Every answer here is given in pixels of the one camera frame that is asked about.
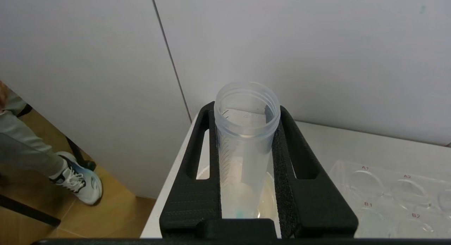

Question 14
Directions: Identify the blue white paper cup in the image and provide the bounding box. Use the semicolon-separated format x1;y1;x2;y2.
196;157;276;219

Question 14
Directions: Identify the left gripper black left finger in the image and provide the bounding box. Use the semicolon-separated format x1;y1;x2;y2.
159;101;222;238

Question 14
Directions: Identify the blue pigment test tube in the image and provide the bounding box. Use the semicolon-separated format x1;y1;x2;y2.
214;81;281;219

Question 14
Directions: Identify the clear acrylic test tube rack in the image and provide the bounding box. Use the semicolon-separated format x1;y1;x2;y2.
329;160;451;238

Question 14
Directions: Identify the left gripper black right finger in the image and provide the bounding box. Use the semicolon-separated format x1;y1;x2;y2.
271;105;359;238

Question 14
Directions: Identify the person in grey clothes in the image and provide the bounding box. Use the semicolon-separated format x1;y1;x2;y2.
0;81;103;206

